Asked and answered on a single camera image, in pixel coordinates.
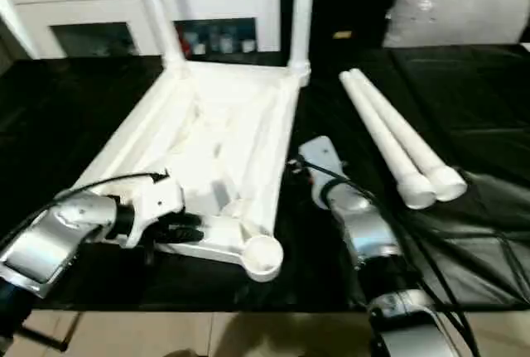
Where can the white plastic table leg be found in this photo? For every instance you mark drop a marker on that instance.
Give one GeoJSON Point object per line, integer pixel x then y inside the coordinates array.
{"type": "Point", "coordinates": [161, 17]}
{"type": "Point", "coordinates": [414, 133]}
{"type": "Point", "coordinates": [301, 9]}
{"type": "Point", "coordinates": [385, 137]}

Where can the white plastic table top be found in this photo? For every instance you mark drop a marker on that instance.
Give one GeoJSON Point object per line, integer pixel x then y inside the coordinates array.
{"type": "Point", "coordinates": [215, 142]}

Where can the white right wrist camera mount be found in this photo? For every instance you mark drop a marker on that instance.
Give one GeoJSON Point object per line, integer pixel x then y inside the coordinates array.
{"type": "Point", "coordinates": [321, 162]}

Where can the black work mat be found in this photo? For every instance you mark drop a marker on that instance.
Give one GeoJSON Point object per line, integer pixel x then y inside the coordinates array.
{"type": "Point", "coordinates": [464, 249]}

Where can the black stand leg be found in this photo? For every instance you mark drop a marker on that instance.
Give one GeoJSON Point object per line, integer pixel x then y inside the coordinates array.
{"type": "Point", "coordinates": [45, 339]}

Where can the grey cushion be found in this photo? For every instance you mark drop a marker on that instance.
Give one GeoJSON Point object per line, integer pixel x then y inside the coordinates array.
{"type": "Point", "coordinates": [460, 9]}

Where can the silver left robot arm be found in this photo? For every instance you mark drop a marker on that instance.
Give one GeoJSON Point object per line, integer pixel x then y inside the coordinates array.
{"type": "Point", "coordinates": [58, 241]}

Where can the white glass-door cabinet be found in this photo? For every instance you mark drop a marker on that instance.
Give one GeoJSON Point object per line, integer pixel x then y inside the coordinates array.
{"type": "Point", "coordinates": [83, 9]}

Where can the black furniture with yellow label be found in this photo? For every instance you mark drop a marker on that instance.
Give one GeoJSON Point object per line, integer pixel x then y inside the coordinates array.
{"type": "Point", "coordinates": [339, 1]}

